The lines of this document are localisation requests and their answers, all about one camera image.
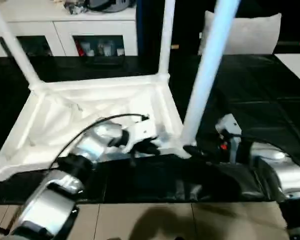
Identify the grey cushion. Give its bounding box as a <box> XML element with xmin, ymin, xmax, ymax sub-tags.
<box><xmin>198</xmin><ymin>10</ymin><xmax>283</xmax><ymax>56</ymax></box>

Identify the white glass-door cabinet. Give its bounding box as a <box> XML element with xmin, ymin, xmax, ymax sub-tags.
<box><xmin>0</xmin><ymin>0</ymin><xmax>139</xmax><ymax>58</ymax></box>

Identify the dark round appliance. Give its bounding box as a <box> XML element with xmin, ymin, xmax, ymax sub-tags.
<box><xmin>64</xmin><ymin>0</ymin><xmax>138</xmax><ymax>14</ymax></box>

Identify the white flat board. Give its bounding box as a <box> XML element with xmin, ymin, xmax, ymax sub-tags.
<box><xmin>273</xmin><ymin>53</ymin><xmax>300</xmax><ymax>88</ymax></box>

